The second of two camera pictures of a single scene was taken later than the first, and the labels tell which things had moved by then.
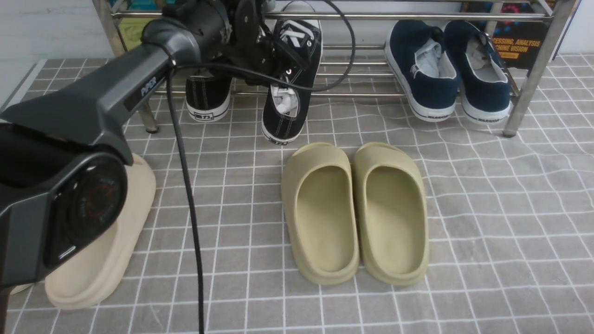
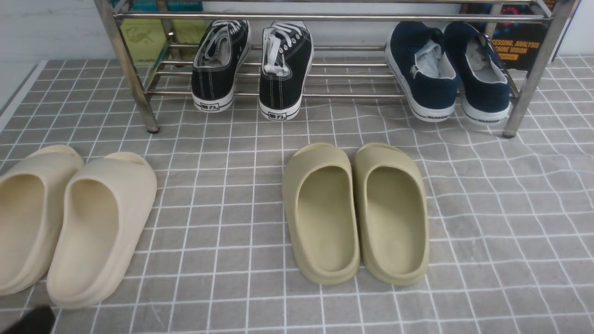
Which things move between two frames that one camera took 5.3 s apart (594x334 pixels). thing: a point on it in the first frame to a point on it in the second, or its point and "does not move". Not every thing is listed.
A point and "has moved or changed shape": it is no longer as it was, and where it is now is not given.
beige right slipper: x=85 y=280 does not move
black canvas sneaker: x=208 y=96 has moved or changed shape
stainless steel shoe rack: x=320 y=47 does not move
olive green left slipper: x=320 y=207 does not move
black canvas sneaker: x=284 y=107 has moved or changed shape
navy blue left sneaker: x=428 y=75 does not move
